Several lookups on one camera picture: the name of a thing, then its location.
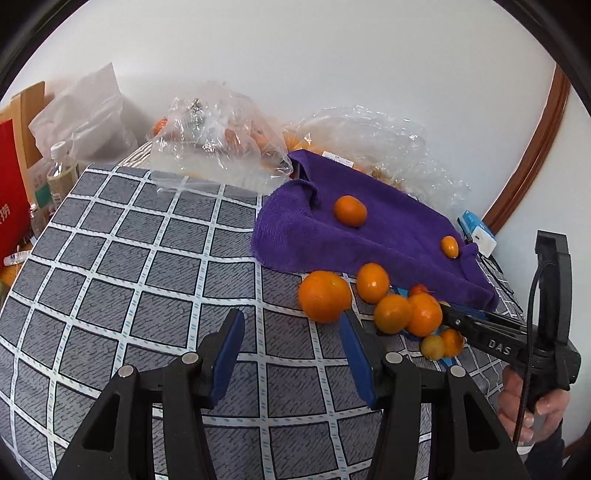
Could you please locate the small yellow citrus fruit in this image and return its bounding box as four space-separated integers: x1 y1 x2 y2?
420 334 447 361

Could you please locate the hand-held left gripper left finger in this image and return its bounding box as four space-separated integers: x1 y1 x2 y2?
53 308 246 480

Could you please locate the black charging cable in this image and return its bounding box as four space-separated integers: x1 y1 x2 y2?
480 256 520 297

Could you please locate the red box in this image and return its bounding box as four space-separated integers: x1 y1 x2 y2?
0 119 33 265

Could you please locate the large orange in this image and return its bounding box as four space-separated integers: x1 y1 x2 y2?
298 270 353 324

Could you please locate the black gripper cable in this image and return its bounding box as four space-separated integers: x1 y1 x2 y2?
512 261 561 445

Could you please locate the orange mandarin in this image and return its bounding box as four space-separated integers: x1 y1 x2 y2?
438 328 465 358
355 262 391 304
333 195 368 228
405 292 444 337
373 294 413 335

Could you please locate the white green-label bottle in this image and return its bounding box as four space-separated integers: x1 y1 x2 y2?
27 159 52 219

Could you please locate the purple towel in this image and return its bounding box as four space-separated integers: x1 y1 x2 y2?
250 148 500 311

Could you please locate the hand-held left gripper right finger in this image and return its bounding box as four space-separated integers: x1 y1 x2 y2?
338 310 532 480

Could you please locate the clear bag of mandarins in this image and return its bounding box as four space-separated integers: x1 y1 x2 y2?
146 80 294 191

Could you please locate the cardboard box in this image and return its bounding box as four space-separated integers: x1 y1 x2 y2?
0 82 48 172

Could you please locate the clear bag of brown fruit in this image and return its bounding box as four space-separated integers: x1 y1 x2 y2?
295 105 470 219

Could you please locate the brown wooden door frame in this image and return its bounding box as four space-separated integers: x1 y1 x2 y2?
480 65 573 234

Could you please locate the blue white tissue packet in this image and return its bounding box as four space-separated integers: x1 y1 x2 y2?
457 210 498 257

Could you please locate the grey checkered tablecloth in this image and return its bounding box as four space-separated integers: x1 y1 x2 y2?
0 138 527 480

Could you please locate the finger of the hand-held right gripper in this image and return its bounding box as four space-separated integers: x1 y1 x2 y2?
480 311 530 336
438 302 528 365

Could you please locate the person's right hand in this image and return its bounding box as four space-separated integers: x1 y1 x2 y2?
498 369 574 448

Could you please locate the clear bag of oranges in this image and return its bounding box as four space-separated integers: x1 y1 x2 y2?
281 115 334 157

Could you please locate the white plastic bag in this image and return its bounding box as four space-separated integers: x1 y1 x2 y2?
28 62 139 167

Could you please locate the clear plastic bottle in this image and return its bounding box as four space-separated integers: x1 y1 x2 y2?
46 142 80 209

